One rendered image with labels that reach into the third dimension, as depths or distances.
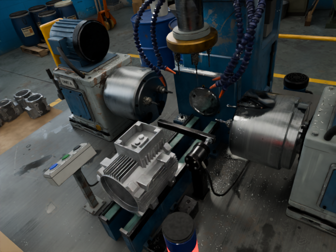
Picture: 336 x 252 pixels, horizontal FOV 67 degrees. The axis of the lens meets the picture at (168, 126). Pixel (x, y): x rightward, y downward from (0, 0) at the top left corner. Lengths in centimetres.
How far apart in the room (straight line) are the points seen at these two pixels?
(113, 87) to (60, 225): 60
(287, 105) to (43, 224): 98
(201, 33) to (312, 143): 47
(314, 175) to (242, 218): 30
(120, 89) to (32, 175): 61
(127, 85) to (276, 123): 61
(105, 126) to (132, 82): 33
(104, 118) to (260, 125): 76
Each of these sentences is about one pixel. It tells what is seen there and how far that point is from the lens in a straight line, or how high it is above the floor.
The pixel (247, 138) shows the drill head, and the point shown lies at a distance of 84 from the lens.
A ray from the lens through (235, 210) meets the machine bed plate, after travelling 100.
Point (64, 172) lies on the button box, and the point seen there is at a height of 106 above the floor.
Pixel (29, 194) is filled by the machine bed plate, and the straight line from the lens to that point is 131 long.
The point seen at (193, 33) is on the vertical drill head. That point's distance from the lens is 88.
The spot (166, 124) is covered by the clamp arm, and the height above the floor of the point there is 103.
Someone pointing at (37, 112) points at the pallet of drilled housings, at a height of 20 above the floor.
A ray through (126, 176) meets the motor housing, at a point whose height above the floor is 109.
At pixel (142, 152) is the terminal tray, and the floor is 114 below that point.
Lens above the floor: 164
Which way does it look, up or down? 38 degrees down
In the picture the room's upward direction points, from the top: 10 degrees counter-clockwise
